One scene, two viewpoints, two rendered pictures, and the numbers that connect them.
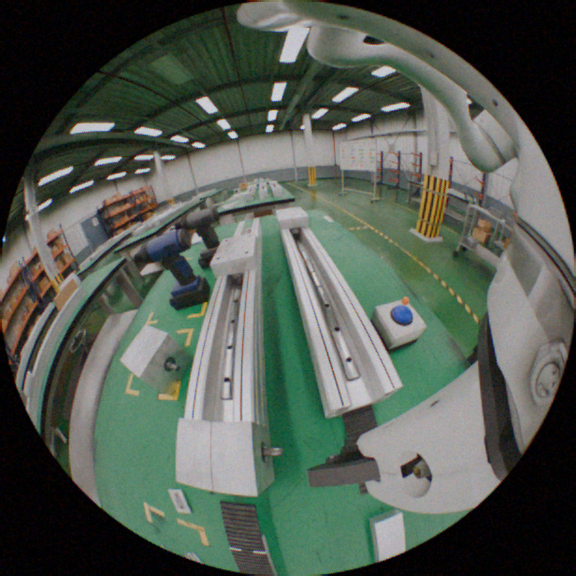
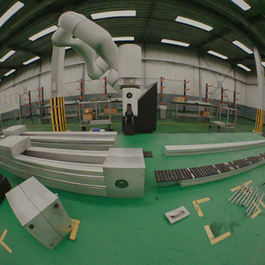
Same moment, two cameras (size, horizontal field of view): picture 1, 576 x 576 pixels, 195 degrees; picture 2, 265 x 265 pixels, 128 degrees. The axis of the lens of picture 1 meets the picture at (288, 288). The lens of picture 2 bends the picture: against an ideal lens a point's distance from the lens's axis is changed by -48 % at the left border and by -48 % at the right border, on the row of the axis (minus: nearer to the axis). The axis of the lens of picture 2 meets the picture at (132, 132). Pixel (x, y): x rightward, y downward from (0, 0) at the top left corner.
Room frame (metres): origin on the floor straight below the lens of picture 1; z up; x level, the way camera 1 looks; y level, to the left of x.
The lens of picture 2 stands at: (-0.05, 0.38, 1.02)
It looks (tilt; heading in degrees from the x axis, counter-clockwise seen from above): 17 degrees down; 272
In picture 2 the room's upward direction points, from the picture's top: straight up
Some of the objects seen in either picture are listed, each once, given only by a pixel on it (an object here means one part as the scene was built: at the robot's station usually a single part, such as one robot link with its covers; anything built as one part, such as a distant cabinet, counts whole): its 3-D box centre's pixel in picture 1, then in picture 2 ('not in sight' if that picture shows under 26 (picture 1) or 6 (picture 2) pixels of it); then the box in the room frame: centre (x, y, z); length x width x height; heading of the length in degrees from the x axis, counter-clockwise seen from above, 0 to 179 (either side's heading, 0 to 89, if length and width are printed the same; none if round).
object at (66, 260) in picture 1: (50, 268); not in sight; (3.13, 9.93, 1.55); 2.83 x 0.98 x 3.10; 3
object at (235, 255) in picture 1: (238, 256); (12, 148); (0.42, 0.13, 0.87); 0.16 x 0.11 x 0.07; 2
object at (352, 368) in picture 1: (305, 259); (40, 142); (0.43, -0.06, 0.82); 0.80 x 0.10 x 0.09; 2
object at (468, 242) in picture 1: (487, 237); (93, 113); (1.15, -3.01, 0.50); 1.03 x 0.55 x 1.01; 15
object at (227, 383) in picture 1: (242, 270); (16, 159); (0.42, 0.13, 0.82); 0.80 x 0.10 x 0.09; 2
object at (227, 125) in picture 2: not in sight; (224, 117); (-3.10, -3.06, 0.50); 1.03 x 0.55 x 1.01; 98
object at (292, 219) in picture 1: (291, 220); (14, 133); (0.68, -0.06, 0.87); 0.16 x 0.11 x 0.07; 2
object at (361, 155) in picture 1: (357, 169); (9, 110); (5.41, -2.75, 0.97); 1.51 x 0.50 x 1.95; 23
